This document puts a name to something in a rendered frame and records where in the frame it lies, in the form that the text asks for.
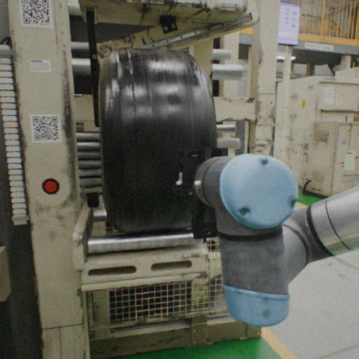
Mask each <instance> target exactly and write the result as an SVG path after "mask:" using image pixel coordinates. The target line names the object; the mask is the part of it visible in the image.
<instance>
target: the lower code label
mask: <svg viewBox="0 0 359 359"><path fill-rule="evenodd" d="M30 121H31V129H32V143H59V142H62V133H61V132H60V115H59V114H30Z"/></svg>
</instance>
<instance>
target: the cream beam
mask: <svg viewBox="0 0 359 359"><path fill-rule="evenodd" d="M77 1H78V4H79V6H80V9H81V4H88V5H98V8H99V13H96V16H97V17H98V22H105V23H117V24H129V25H139V24H141V25H146V26H153V27H157V26H161V22H160V20H159V19H160V16H161V15H166V16H176V17H177V18H176V20H193V21H204V22H227V23H233V22H235V21H236V20H237V19H239V18H240V17H242V15H243V14H244V13H246V12H247V5H248V0H243V4H231V3H222V2H219V0H77ZM81 14H82V16H83V17H84V12H83V11H82V9H81Z"/></svg>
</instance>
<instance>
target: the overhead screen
mask: <svg viewBox="0 0 359 359"><path fill-rule="evenodd" d="M300 12H301V4H294V3H289V2H284V1H281V2H280V17H279V30H278V45H284V46H298V44H299V23H300Z"/></svg>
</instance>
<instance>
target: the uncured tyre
mask: <svg viewBox="0 0 359 359"><path fill-rule="evenodd" d="M99 127H100V160H101V173H102V193H103V201H104V208H105V212H106V213H107V219H108V222H109V223H110V224H111V225H112V226H113V227H114V228H115V229H116V230H117V231H119V232H121V233H126V234H129V233H150V232H161V231H181V230H186V229H189V228H191V218H192V210H193V202H194V198H185V197H181V196H180V194H174V193H173V192H172V186H173V185H175V183H176V182H177V181H178V180H179V164H178V151H184V149H202V148H217V123H216V115H215V103H214V98H213V94H212V88H211V85H210V81H209V78H208V75H207V74H206V72H205V71H204V70H203V68H202V66H200V65H199V63H198V62H197V61H196V60H195V59H194V57H193V56H192V55H191V54H189V53H185V52H184V51H181V50H164V49H148V48H124V47H122V48H119V49H116V50H113V51H112V52H111V53H109V54H108V55H107V56H106V57H105V58H104V59H103V61H101V67H100V77H99Z"/></svg>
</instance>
